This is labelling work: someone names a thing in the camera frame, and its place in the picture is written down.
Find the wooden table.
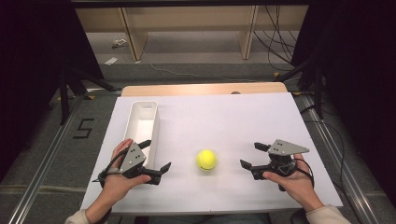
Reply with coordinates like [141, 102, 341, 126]
[120, 81, 289, 98]

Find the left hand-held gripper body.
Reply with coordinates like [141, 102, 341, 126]
[119, 142, 163, 186]

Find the yellow tennis ball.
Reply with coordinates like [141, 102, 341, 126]
[196, 149, 218, 172]

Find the metal floor rail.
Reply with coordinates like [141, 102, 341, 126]
[7, 88, 123, 224]
[298, 92, 381, 224]

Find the person's left hand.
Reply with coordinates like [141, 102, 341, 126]
[100, 138, 153, 204]

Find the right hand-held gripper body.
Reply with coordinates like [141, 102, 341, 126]
[251, 138, 311, 192]

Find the person's right hand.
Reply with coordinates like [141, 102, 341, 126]
[262, 153, 325, 213]

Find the white plastic bin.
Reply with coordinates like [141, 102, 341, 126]
[123, 100, 161, 171]

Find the white board sheet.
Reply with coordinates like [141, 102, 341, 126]
[79, 91, 344, 217]

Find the light wooden shelf unit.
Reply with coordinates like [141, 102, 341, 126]
[75, 5, 309, 63]

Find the crumpled white paper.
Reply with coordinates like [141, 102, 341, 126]
[111, 38, 129, 49]

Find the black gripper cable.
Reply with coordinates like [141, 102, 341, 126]
[293, 158, 316, 189]
[92, 146, 130, 189]

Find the black tripod stand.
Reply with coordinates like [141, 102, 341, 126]
[58, 66, 118, 126]
[274, 55, 325, 119]

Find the thin black floor cable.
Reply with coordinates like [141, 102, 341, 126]
[303, 105, 347, 189]

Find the bundle of black cables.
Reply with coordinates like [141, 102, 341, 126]
[253, 4, 301, 73]

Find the black curtain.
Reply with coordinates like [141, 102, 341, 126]
[0, 0, 105, 181]
[291, 0, 396, 216]

